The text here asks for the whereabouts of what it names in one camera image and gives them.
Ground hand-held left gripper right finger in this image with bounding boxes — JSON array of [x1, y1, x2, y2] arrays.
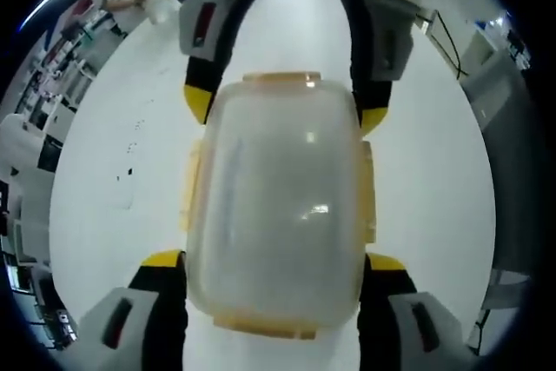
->
[[358, 252, 475, 371]]

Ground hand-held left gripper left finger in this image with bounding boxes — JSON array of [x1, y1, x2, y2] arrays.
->
[[77, 248, 190, 371]]

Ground black cable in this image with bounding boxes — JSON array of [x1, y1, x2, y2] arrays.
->
[[432, 9, 462, 80]]

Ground white plant pot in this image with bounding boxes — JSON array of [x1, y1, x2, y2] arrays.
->
[[146, 0, 182, 25]]

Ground clear plastic box yellow buckles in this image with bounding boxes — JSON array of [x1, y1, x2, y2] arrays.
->
[[180, 70, 378, 341]]

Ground long ceiling light strip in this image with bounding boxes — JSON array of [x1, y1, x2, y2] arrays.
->
[[20, 0, 93, 30]]

